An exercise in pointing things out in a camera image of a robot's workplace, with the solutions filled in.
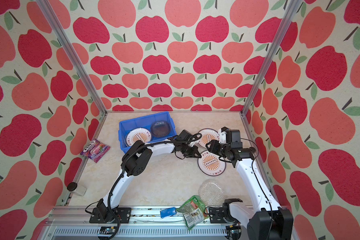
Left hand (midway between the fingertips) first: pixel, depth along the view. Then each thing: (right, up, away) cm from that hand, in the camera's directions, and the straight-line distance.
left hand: (203, 158), depth 93 cm
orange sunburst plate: (-45, +15, +12) cm, 49 cm away
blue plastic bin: (-38, +18, +14) cm, 45 cm away
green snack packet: (-8, -23, -18) cm, 30 cm away
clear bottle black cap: (-68, -11, -18) cm, 71 cm away
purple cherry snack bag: (-70, +5, +3) cm, 71 cm away
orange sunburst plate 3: (+5, -4, -1) cm, 6 cm away
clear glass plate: (-29, +19, +16) cm, 38 cm away
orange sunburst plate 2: (+6, +14, +14) cm, 21 cm away
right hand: (+3, +10, -12) cm, 16 cm away
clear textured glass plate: (+3, -17, -11) cm, 20 cm away
